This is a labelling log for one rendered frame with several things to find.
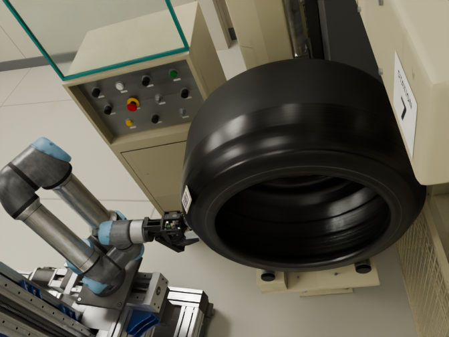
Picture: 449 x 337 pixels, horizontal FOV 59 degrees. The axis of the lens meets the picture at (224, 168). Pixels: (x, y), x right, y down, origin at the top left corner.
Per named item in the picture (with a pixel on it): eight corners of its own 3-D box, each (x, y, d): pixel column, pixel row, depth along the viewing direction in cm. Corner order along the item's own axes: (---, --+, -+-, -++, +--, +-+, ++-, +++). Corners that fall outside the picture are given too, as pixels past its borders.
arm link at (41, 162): (99, 249, 158) (1, 159, 121) (125, 221, 164) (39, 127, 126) (115, 263, 151) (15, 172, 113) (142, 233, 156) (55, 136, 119)
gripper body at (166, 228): (179, 231, 116) (139, 233, 118) (186, 245, 122) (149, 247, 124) (182, 208, 121) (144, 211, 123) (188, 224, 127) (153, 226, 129)
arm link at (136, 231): (136, 247, 125) (140, 225, 130) (150, 247, 124) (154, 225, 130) (127, 235, 119) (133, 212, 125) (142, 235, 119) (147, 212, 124)
